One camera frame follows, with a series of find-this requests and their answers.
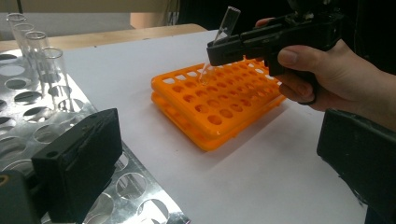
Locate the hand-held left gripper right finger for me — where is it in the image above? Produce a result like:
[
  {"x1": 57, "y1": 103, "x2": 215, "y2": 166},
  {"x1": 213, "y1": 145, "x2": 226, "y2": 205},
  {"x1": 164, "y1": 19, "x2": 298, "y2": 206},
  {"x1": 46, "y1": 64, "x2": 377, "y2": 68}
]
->
[{"x1": 317, "y1": 108, "x2": 396, "y2": 224}]

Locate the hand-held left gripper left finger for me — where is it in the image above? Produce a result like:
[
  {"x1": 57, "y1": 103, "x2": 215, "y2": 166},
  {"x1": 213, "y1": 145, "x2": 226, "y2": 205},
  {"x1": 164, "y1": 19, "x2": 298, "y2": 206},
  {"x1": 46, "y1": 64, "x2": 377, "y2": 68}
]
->
[{"x1": 31, "y1": 107, "x2": 123, "y2": 224}]

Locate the silver metal test tube rack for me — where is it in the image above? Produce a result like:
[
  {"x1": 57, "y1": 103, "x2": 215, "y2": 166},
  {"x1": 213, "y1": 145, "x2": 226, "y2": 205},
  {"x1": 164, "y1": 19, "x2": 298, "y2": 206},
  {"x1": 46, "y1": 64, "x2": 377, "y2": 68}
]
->
[{"x1": 0, "y1": 48, "x2": 191, "y2": 224}]

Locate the orange plastic test tube rack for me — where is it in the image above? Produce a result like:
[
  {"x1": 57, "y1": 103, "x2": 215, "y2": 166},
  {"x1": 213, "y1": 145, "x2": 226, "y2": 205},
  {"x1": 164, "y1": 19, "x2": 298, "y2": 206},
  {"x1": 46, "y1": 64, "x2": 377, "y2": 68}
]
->
[{"x1": 150, "y1": 57, "x2": 287, "y2": 152}]

